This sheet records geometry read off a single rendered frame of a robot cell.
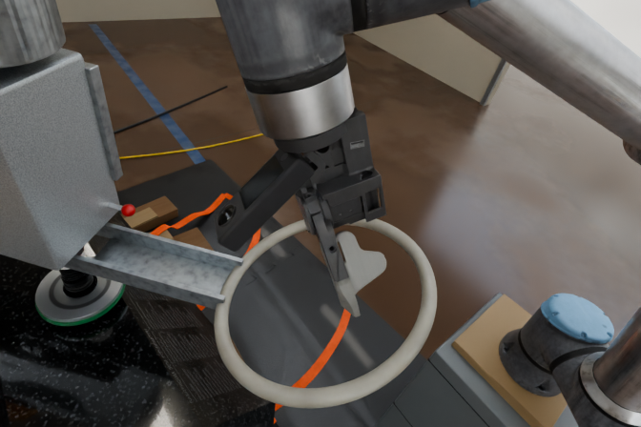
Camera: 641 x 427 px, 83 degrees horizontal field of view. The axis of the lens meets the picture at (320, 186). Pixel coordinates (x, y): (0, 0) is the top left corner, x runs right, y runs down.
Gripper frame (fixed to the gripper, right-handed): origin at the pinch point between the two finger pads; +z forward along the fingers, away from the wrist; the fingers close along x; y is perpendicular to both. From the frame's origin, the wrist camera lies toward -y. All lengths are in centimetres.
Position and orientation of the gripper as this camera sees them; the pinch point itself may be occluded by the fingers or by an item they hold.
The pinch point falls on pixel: (329, 272)
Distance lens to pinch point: 46.0
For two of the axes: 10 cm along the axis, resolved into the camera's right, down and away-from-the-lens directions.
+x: -3.0, -5.0, 8.1
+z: 2.1, 8.0, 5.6
